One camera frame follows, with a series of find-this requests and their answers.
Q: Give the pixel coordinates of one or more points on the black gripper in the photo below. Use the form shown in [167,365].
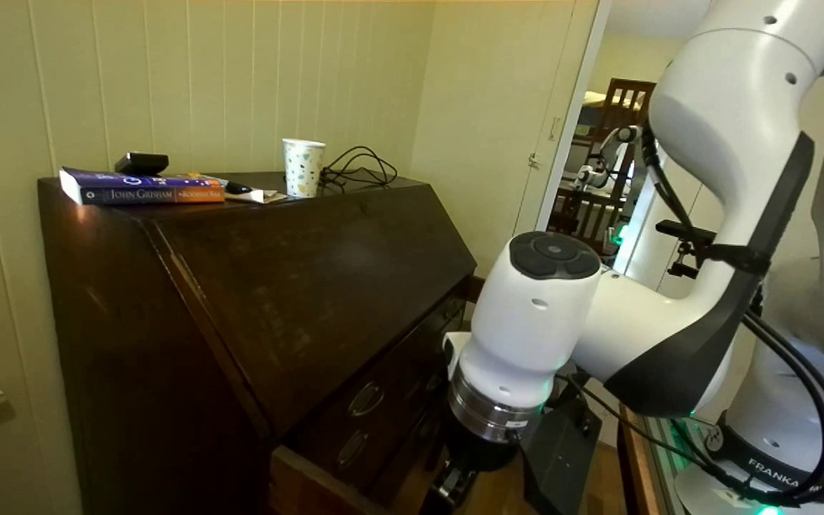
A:
[473,466]

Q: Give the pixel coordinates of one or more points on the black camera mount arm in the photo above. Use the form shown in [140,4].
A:
[685,262]

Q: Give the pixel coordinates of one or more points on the small black box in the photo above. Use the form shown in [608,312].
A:
[140,160]

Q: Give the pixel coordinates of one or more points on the white door frame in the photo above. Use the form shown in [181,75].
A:
[573,145]

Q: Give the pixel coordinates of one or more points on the small black object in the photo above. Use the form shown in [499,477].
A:
[239,186]

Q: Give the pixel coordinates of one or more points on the purple book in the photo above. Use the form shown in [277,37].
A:
[140,186]

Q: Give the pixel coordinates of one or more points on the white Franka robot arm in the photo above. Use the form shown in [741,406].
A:
[716,123]

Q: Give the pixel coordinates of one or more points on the wooden dining chair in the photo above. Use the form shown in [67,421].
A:
[629,97]

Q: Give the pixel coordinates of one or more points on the dark wooden secretary desk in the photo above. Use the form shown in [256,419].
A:
[240,303]

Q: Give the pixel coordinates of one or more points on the dark background furniture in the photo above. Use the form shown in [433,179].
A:
[588,203]

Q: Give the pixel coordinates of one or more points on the white paper sheet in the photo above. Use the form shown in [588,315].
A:
[263,196]

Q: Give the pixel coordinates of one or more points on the white dotted paper cup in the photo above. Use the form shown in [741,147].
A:
[300,170]

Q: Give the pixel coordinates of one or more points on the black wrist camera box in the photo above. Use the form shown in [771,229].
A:
[562,458]

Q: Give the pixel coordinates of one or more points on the black exterior camera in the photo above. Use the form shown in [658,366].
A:
[671,229]

